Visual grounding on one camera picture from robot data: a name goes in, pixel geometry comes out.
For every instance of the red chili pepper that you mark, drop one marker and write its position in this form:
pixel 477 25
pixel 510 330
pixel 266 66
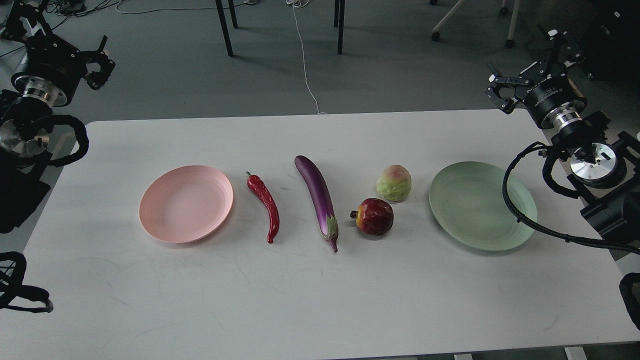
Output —
pixel 259 189

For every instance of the red pomegranate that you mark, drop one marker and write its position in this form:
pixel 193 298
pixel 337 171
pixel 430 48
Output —
pixel 374 217

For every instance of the purple eggplant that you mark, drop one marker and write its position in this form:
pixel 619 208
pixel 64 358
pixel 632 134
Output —
pixel 321 199

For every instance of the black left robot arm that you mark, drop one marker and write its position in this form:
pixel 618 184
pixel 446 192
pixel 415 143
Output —
pixel 27 120

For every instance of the green pink peach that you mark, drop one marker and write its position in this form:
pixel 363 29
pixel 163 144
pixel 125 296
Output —
pixel 394 183

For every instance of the black table leg left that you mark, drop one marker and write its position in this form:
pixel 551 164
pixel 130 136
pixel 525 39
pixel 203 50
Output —
pixel 221 12

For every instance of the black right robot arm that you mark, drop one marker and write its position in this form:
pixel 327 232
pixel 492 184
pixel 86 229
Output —
pixel 579 163

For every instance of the black table leg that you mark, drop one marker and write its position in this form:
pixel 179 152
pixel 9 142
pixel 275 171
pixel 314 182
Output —
pixel 339 23
pixel 221 12

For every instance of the black box on floor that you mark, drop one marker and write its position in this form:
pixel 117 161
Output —
pixel 611 42

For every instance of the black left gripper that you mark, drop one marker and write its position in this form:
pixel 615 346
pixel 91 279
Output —
pixel 52 59

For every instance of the black table leg right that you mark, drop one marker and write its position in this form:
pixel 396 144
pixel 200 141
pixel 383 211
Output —
pixel 339 23

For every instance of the white chair base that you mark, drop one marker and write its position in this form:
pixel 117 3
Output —
pixel 508 8

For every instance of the pink plate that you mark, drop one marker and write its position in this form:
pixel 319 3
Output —
pixel 186 204

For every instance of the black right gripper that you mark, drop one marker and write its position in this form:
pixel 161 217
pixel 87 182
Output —
pixel 556 92

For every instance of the green plate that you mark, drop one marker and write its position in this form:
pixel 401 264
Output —
pixel 466 198

